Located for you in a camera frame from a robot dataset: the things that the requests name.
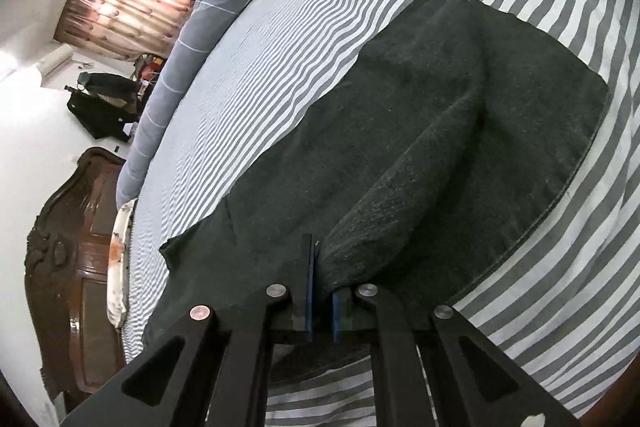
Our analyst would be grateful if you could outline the carved dark wooden headboard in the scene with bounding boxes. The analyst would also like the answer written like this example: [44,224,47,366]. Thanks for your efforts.
[24,147,128,400]

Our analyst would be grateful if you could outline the black bag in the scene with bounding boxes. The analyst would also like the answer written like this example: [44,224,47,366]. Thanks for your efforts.
[66,72,141,142]

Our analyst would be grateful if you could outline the black denim pants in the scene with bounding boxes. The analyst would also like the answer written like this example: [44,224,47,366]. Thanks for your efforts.
[142,0,611,383]

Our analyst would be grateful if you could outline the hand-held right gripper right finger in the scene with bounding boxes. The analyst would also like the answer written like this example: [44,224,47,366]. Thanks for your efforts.
[331,283,587,427]

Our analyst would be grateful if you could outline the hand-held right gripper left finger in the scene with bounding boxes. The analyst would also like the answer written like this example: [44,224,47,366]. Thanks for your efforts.
[60,234,317,427]

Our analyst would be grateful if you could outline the white air conditioner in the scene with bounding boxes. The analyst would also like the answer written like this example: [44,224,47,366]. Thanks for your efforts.
[37,44,75,75]

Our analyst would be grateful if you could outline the white patterned pillow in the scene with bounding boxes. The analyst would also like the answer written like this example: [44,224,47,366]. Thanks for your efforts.
[106,199,138,332]

